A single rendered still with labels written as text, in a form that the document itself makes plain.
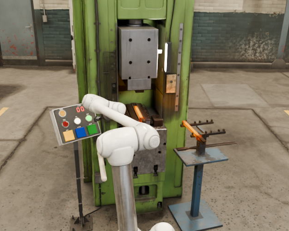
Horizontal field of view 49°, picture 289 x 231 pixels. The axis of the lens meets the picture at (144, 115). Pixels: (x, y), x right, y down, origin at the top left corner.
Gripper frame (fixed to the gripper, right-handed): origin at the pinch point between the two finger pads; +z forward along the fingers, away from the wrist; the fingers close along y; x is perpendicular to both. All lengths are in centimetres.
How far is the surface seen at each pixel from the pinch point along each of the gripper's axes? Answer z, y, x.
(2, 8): 579, 113, 375
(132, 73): -8.0, 38.8, 29.2
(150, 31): -30, 52, 55
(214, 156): -19, 90, -59
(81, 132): 12.5, -9.4, -6.0
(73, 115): 13.2, -12.1, 8.7
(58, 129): 13.2, -26.2, 0.3
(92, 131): 12.5, -0.1, -7.6
